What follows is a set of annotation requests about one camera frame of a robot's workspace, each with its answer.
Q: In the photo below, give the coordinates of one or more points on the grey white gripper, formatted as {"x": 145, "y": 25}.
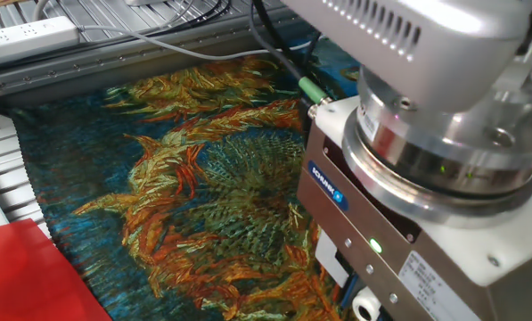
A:
{"x": 363, "y": 223}

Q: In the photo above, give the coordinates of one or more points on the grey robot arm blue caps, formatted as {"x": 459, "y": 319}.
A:
{"x": 426, "y": 53}

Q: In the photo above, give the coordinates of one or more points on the sunflower painting cloth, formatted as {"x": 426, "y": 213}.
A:
{"x": 158, "y": 178}

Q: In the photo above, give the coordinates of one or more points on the red fabric pouch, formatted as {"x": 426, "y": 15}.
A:
{"x": 25, "y": 276}

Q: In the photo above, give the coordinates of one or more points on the white power strip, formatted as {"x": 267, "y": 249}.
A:
{"x": 25, "y": 40}

